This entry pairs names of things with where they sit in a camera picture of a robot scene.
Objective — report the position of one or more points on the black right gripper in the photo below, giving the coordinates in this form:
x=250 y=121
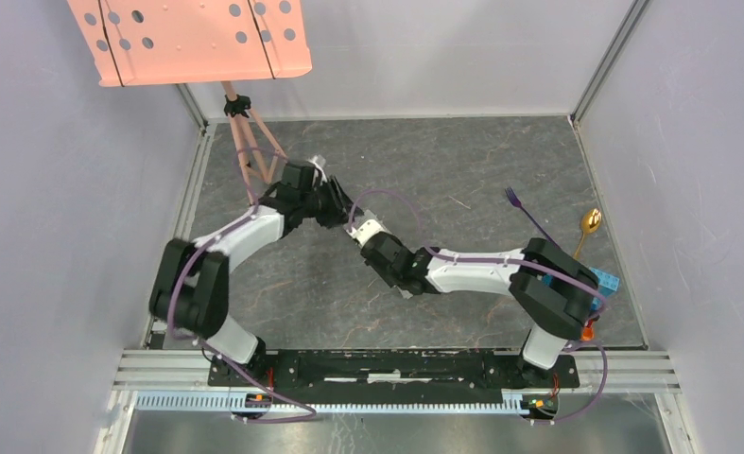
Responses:
x=385 y=277

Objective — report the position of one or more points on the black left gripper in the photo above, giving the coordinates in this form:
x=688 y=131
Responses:
x=339 y=202

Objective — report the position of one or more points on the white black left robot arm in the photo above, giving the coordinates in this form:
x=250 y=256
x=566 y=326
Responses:
x=191 y=291

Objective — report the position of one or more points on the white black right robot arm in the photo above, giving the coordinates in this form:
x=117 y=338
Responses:
x=556 y=291

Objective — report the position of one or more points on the purple metal fork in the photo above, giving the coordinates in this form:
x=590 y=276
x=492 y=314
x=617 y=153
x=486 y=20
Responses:
x=516 y=202

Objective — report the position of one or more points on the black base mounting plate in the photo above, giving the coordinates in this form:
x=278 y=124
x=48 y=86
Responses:
x=408 y=376

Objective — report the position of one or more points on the gold spoon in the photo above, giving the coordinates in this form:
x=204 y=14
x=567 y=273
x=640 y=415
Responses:
x=589 y=224

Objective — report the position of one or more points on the orange red toy piece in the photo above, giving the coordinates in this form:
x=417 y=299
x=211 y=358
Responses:
x=588 y=331

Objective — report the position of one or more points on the blue toy brick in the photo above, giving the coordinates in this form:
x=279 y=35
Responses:
x=608 y=284

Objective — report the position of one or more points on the pink music stand tripod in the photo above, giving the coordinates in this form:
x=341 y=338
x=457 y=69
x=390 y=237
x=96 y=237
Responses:
x=180 y=42

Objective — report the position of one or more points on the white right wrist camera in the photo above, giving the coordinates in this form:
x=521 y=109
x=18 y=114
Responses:
x=364 y=228

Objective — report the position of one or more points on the aluminium frame rail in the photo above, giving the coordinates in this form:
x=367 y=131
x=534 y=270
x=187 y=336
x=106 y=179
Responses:
x=193 y=380

